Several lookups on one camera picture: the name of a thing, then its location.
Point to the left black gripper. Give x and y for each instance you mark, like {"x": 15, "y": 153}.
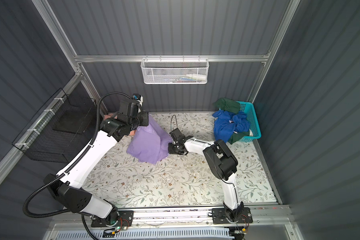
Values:
{"x": 144, "y": 115}

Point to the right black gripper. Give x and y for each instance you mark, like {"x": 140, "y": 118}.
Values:
{"x": 170, "y": 149}

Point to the purple t-shirt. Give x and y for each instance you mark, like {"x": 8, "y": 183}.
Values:
{"x": 150, "y": 144}

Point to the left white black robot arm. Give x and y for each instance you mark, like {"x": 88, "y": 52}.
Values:
{"x": 68, "y": 190}

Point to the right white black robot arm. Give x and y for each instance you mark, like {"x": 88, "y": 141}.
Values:
{"x": 223, "y": 165}

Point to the folded pink t-shirt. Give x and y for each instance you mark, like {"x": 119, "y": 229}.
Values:
{"x": 119, "y": 126}

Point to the floral table mat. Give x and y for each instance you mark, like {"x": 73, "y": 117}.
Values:
{"x": 175, "y": 180}

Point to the blue t-shirt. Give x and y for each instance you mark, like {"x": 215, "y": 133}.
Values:
{"x": 230, "y": 127}

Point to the white bottle in basket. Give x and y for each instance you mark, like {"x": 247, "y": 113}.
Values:
{"x": 197, "y": 77}

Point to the dark green t-shirt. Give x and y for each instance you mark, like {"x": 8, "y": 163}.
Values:
{"x": 227, "y": 105}

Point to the teal plastic basket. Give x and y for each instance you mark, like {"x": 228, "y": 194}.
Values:
{"x": 254, "y": 131}

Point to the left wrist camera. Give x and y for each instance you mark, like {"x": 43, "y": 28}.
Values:
{"x": 138, "y": 98}

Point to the white wire mesh basket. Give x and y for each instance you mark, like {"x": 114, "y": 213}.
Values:
{"x": 173, "y": 72}

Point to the aluminium mounting rail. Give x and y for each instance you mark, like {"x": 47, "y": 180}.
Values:
{"x": 178, "y": 217}

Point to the black wire mesh basket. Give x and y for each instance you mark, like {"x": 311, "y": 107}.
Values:
{"x": 61, "y": 131}

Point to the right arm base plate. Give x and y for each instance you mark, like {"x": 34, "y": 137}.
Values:
{"x": 226, "y": 216}

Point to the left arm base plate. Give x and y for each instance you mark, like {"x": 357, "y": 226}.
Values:
{"x": 114, "y": 219}

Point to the white slotted cable duct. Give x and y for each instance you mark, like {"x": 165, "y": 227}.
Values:
{"x": 208, "y": 233}

